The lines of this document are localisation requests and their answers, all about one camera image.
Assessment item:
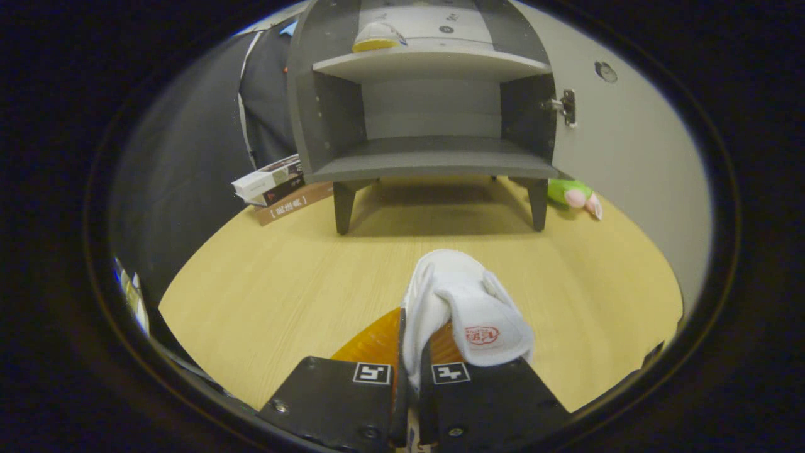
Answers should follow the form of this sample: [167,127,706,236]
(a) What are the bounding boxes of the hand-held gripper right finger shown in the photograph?
[418,321,573,453]

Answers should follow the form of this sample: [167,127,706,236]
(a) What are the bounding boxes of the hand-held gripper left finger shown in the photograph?
[257,307,409,450]

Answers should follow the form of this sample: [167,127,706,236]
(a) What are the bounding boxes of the white shoe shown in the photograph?
[351,21,408,53]
[401,249,536,392]

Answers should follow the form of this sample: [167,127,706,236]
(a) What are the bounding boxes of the grey shoe cabinet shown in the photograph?
[286,0,560,237]

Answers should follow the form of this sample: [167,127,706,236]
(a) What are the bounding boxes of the brown book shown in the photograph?
[254,181,335,227]

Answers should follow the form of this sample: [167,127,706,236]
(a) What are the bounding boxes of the black book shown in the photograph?
[247,175,307,207]

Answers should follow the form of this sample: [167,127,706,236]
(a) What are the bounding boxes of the green and pink plush toy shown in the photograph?
[546,178,603,221]

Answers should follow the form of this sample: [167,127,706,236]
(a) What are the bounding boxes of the small coloured clutter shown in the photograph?
[113,257,152,337]

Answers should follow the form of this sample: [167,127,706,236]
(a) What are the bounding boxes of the black backdrop cloth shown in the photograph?
[107,18,303,353]

